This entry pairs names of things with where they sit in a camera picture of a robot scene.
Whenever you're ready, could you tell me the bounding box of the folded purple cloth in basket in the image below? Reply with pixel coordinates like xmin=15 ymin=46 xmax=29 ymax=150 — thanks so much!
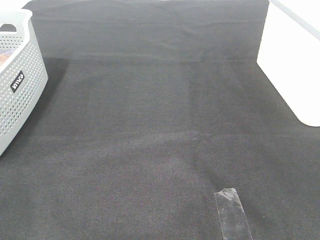
xmin=0 ymin=48 xmax=15 ymax=56

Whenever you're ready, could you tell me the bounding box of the brown towel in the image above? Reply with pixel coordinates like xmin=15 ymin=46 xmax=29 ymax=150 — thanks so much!
xmin=0 ymin=53 xmax=11 ymax=66

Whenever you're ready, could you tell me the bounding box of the white perforated laundry basket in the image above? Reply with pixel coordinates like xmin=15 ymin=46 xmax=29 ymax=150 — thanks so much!
xmin=0 ymin=9 xmax=48 ymax=153

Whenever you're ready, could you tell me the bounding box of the white woven storage bin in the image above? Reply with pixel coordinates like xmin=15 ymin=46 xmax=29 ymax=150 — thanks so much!
xmin=257 ymin=0 xmax=320 ymax=127

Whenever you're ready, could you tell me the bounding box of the black table cloth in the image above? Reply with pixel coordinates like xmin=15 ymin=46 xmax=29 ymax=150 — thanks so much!
xmin=0 ymin=0 xmax=320 ymax=240

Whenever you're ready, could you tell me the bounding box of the clear tape strip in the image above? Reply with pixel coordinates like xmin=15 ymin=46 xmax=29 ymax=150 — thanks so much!
xmin=214 ymin=188 xmax=253 ymax=240

